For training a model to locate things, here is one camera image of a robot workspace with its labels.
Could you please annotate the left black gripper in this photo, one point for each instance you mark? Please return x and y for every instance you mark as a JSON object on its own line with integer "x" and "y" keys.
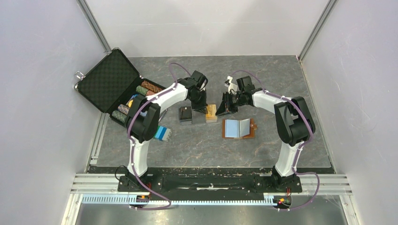
{"x": 202, "y": 107}

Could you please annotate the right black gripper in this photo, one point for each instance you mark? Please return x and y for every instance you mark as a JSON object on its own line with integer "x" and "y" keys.
{"x": 226, "y": 107}

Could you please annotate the clear box with dark cards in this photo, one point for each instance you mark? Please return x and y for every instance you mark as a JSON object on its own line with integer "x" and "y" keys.
{"x": 185, "y": 115}

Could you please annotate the brown leather card holder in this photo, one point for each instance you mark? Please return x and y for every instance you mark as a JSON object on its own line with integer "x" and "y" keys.
{"x": 238, "y": 129}

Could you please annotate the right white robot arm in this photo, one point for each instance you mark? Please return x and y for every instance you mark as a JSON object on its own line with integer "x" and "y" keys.
{"x": 294, "y": 123}

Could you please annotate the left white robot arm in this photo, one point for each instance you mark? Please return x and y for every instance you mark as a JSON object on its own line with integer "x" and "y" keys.
{"x": 143, "y": 116}

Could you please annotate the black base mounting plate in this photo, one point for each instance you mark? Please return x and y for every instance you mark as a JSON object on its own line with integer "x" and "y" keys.
{"x": 162, "y": 179}

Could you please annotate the black aluminium poker chip case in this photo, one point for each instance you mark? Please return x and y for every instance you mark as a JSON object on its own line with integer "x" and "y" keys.
{"x": 113, "y": 81}

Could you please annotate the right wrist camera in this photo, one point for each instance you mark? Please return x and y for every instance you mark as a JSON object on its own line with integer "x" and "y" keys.
{"x": 232, "y": 88}

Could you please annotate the white slotted cable duct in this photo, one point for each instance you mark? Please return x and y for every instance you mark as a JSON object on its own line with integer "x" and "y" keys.
{"x": 267, "y": 200}

